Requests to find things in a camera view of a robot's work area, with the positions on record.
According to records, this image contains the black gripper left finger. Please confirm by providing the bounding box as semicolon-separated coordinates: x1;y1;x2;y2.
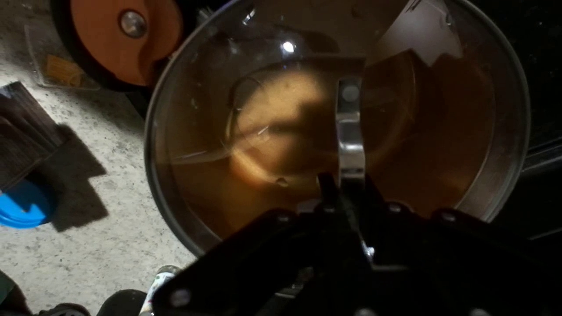
315;170;355;242

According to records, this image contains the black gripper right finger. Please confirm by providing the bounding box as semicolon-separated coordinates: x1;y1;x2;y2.
352;171;394;242

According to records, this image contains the blue round silicone lid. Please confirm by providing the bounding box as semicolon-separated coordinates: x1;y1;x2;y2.
0;177;57;231

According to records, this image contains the dark box with clear flaps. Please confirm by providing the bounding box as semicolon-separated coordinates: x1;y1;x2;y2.
0;78;67;192

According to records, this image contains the brown pot with orange handles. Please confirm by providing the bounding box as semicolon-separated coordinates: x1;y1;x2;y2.
48;0;536;259

